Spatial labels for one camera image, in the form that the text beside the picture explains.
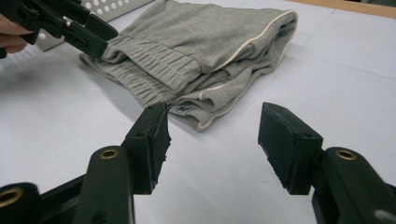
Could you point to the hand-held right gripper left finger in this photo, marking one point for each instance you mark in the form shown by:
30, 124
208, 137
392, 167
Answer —
146, 149

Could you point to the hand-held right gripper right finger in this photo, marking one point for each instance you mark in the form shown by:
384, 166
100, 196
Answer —
292, 152

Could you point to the white perforated plastic basket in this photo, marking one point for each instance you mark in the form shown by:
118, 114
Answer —
124, 6

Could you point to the grey sweatpants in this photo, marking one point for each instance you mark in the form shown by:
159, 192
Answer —
193, 46

